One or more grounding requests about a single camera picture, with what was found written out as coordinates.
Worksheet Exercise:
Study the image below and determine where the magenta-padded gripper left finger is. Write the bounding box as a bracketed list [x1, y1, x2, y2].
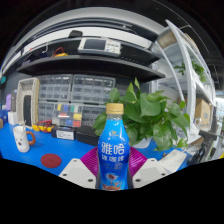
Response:
[58, 146, 101, 190]

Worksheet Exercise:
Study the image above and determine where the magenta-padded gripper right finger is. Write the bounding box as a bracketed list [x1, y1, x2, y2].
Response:
[128, 146, 169, 190]

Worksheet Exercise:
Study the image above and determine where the blue drink bottle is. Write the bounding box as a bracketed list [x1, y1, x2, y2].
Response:
[96, 102, 131, 192]

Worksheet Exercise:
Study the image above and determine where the white rectangular block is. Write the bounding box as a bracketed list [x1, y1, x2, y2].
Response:
[159, 148, 188, 173]

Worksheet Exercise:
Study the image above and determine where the flat round red coaster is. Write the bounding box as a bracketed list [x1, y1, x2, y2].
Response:
[40, 152, 63, 169]

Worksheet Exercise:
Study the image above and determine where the black box with white label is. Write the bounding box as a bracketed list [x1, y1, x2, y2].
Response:
[50, 125, 77, 141]

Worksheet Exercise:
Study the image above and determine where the black microscope stand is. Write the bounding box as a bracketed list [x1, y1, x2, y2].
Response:
[188, 129, 219, 166]

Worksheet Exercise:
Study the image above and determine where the green potted plant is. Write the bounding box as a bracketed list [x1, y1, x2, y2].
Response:
[92, 77, 191, 153]

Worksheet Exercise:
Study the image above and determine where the black rectangular case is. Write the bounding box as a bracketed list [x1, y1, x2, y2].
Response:
[22, 94, 33, 126]

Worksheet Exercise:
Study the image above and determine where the white perforated tray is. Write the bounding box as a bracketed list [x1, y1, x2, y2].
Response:
[15, 77, 41, 127]

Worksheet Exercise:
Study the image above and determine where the small white box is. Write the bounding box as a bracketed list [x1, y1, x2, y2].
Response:
[7, 110, 19, 126]

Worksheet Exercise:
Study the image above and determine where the blue box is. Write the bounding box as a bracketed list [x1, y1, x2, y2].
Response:
[0, 109, 9, 125]

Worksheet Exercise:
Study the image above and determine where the dark grey box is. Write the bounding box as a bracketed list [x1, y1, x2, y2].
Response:
[10, 89, 18, 113]

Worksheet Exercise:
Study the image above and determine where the purple box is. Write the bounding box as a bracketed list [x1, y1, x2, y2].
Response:
[5, 93, 13, 112]

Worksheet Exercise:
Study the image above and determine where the white shelf unit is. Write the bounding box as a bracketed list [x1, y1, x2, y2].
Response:
[149, 19, 218, 144]

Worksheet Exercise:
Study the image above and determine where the small black device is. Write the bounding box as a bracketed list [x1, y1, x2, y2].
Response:
[68, 29, 84, 39]

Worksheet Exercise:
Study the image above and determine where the white mug with brown handle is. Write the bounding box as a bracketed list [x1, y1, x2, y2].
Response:
[12, 124, 36, 154]

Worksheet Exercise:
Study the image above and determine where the black wall shelf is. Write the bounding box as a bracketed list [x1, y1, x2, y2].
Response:
[16, 35, 166, 84]

